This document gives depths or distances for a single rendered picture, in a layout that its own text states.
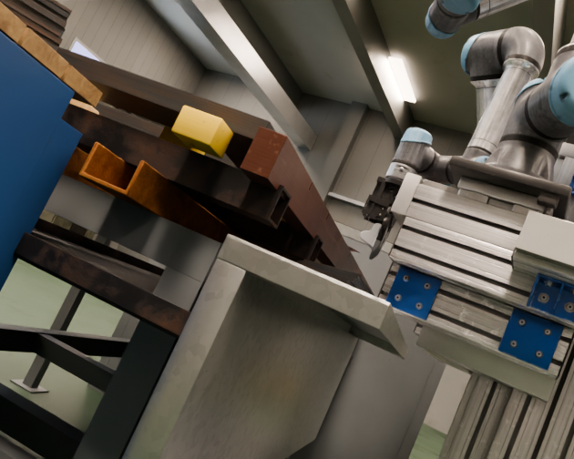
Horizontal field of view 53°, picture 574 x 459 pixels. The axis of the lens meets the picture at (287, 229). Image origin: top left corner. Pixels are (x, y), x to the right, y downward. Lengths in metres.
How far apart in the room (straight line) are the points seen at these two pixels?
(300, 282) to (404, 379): 1.67
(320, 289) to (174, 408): 0.21
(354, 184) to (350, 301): 9.68
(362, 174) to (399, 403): 8.26
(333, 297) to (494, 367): 0.67
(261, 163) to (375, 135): 9.87
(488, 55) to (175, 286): 1.21
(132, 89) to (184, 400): 0.45
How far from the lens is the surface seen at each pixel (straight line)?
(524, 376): 1.24
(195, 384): 0.66
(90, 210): 0.89
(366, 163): 10.38
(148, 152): 0.84
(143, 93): 0.86
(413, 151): 1.53
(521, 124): 1.25
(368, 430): 2.29
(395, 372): 2.27
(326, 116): 11.06
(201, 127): 0.75
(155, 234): 0.83
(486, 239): 1.15
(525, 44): 1.69
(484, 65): 1.76
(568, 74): 1.13
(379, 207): 1.49
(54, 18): 0.78
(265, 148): 0.73
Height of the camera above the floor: 0.62
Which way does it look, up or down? 8 degrees up
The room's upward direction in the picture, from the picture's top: 25 degrees clockwise
